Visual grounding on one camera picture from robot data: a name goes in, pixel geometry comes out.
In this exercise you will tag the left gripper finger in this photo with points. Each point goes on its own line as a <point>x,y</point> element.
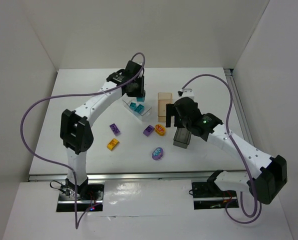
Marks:
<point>132,94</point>
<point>142,92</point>

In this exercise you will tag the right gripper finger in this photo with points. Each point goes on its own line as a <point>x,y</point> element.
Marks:
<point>169,114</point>
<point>178,122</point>

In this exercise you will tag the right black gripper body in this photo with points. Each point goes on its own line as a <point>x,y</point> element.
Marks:
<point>169,115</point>

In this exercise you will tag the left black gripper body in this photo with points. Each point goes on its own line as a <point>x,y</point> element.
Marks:
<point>140,91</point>

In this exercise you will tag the teal rectangular lego brick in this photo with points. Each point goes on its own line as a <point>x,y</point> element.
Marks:
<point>133,106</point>

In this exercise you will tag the small teal lego brick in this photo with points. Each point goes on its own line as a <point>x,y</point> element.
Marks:
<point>140,108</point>

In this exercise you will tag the teal rounded lego brick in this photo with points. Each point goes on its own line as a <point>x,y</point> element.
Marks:
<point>141,99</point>

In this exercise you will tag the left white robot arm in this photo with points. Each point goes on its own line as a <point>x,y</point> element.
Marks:
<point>76,125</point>

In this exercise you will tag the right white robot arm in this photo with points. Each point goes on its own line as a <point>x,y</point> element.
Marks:
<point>266,175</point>

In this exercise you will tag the orange translucent container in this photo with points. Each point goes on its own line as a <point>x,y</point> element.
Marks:
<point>163,98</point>

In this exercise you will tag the dark grey translucent container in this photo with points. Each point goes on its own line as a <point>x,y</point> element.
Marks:
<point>182,138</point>

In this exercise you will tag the yellow butterfly lego brick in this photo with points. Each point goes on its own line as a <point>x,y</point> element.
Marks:
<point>160,129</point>

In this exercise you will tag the clear plastic container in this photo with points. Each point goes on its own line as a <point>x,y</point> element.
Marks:
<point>145,115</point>

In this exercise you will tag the purple rounded lego brick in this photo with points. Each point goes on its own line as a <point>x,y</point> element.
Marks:
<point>148,130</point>

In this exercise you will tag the purple flower lego brick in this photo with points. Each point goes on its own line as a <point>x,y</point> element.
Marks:
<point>157,154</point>

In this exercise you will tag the purple flat lego brick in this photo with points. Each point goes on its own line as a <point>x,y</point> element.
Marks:
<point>115,129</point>

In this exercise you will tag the yellow curved lego brick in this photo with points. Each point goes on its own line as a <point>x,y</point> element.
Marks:
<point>112,144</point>

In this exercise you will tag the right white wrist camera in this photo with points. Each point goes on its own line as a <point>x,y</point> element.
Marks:
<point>186,92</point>

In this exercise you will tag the front aluminium rail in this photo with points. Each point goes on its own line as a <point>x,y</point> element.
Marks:
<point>127,176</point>

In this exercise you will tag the aluminium rail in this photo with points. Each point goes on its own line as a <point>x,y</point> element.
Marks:
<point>127,176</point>
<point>241,110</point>

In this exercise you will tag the right aluminium rail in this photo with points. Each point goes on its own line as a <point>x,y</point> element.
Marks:
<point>241,110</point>

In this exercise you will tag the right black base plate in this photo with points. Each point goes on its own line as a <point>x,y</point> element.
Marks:
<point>208,197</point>

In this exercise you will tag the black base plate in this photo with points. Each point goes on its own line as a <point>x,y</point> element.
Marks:
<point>93,199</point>
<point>208,197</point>

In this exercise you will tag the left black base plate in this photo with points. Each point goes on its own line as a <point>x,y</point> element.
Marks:
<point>93,199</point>

